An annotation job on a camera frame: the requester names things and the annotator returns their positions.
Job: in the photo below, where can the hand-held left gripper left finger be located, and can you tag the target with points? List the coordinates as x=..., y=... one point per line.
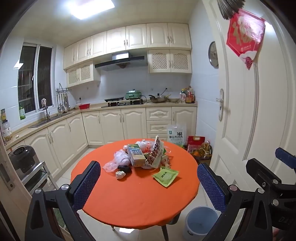
x=89, y=183

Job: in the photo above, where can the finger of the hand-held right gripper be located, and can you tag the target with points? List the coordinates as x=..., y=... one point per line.
x=259, y=168
x=285, y=157

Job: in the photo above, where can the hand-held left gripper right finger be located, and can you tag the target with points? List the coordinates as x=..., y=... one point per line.
x=211, y=185

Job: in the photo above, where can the white paper ball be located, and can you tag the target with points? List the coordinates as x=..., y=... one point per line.
x=120, y=174

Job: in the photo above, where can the small crinkled clear plastic bag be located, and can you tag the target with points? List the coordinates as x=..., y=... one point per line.
x=118, y=158

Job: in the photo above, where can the light blue plastic bin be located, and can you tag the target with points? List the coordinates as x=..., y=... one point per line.
x=201, y=222

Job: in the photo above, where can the black snack packet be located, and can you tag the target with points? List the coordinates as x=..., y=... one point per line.
x=124, y=168

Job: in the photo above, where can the green snack packet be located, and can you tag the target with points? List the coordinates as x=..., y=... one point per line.
x=165, y=176

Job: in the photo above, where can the green and white wrapper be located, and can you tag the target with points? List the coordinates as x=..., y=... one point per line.
x=166, y=160

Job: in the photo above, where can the green and white drink carton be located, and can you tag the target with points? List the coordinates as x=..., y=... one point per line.
x=136, y=155

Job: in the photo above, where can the orange and white snack bag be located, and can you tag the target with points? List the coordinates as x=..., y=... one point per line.
x=156, y=153

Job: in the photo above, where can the clear plastic bag white contents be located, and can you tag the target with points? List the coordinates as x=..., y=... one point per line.
x=144, y=144

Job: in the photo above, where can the yellow cooking oil bottle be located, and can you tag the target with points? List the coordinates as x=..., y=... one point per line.
x=205, y=148

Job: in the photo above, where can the round table with orange cloth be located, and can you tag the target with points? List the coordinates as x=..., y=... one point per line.
x=129, y=197

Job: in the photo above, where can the red gift box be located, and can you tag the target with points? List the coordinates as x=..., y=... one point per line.
x=196, y=141

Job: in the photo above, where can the metal step stool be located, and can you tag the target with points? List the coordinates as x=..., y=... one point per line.
x=40, y=177

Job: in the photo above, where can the cream base cabinets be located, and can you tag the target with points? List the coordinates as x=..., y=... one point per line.
x=111, y=127

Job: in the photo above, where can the clear rice bag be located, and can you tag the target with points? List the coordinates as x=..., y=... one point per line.
x=177, y=135

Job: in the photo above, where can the white panel door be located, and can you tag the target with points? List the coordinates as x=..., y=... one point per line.
x=254, y=104

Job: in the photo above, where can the black countertop cooker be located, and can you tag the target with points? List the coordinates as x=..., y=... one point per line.
x=22, y=157

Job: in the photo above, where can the steel kitchen sink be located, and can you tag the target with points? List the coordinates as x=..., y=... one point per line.
x=40, y=124

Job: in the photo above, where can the red plastic basin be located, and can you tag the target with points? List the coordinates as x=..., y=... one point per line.
x=84, y=106

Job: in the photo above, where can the cream door with latch plate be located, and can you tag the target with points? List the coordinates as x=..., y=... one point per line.
x=9, y=197

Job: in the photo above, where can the metal sink faucet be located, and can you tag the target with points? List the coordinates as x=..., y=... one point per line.
x=46, y=111

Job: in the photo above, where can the black gas stove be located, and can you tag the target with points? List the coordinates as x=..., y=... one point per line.
x=122, y=102

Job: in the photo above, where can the cluster of condiment bottles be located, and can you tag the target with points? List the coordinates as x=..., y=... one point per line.
x=187, y=96

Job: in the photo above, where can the shallow steel bowl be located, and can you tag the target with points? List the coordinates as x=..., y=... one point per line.
x=174, y=99

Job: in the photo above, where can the green bottle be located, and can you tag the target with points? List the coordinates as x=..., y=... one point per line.
x=22, y=112

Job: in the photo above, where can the glass jar with label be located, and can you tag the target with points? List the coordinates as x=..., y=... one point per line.
x=6, y=131

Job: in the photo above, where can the green electric cooker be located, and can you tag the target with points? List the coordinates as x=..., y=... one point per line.
x=133, y=95

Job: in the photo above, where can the small cream lattice cabinet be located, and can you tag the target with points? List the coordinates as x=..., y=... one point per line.
x=81, y=73

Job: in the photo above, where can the kitchen window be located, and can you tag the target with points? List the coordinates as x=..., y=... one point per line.
x=34, y=78

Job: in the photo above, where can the hanging steel pot lid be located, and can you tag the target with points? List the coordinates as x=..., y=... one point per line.
x=214, y=54

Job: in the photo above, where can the black range hood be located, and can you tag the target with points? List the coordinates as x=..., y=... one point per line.
x=122, y=62

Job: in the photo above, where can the red paper door decoration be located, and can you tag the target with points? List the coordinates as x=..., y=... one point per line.
x=245, y=38

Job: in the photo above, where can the wide cream lattice cabinet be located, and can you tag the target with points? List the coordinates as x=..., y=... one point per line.
x=170, y=60

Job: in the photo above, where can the cream upper cabinet row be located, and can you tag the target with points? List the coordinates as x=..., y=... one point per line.
x=138, y=37

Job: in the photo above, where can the hanging grey brush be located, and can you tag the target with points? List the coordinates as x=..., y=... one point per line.
x=231, y=8

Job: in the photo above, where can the ceiling light panel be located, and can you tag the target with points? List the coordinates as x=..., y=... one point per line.
x=92, y=8

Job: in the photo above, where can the wall utensil rack with ladles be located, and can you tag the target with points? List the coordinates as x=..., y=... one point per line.
x=63, y=99

